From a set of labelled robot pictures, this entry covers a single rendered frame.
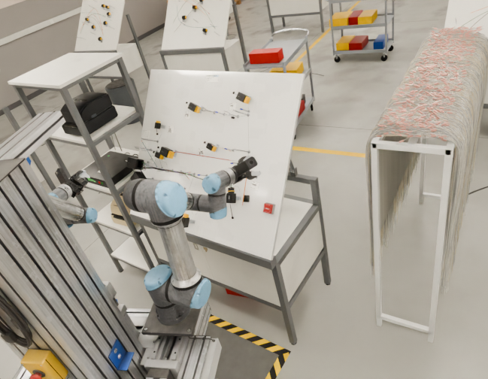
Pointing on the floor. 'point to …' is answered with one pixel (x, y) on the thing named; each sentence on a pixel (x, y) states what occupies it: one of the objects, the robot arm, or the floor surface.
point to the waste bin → (121, 95)
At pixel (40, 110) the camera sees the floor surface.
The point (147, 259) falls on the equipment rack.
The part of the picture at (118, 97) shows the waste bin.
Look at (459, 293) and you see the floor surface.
